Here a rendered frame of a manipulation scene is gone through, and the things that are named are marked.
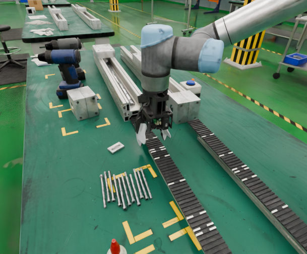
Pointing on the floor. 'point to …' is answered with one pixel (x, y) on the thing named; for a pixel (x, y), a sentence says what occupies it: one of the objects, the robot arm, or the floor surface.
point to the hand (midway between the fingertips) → (151, 139)
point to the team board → (173, 20)
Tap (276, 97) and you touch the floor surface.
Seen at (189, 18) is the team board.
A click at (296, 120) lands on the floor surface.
